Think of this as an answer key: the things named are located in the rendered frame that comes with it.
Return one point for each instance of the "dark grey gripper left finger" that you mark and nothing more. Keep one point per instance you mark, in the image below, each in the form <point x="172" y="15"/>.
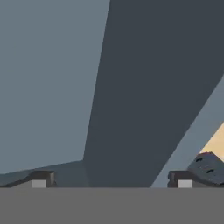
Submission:
<point x="42" y="176"/>

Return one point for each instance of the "dark grey tongs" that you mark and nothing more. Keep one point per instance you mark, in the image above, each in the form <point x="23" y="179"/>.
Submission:
<point x="207" y="163"/>

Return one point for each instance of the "dark grey drawer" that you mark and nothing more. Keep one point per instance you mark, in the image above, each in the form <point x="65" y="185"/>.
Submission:
<point x="151" y="87"/>

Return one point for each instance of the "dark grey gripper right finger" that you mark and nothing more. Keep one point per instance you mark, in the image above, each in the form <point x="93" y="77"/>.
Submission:
<point x="179" y="176"/>

